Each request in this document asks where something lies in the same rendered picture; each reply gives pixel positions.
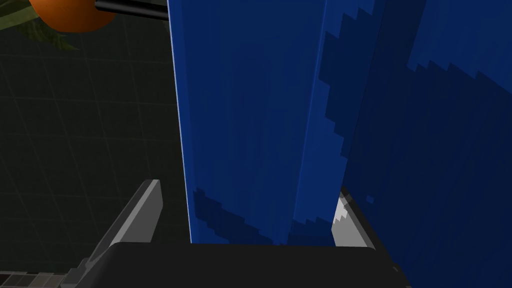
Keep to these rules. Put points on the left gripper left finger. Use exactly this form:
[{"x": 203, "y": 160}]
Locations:
[{"x": 136, "y": 220}]

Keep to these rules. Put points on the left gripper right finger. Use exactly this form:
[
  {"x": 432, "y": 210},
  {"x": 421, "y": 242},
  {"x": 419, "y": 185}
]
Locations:
[{"x": 348, "y": 228}]

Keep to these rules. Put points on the blue door leaf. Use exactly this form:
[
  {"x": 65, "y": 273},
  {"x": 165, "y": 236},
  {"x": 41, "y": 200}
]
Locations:
[{"x": 320, "y": 120}]

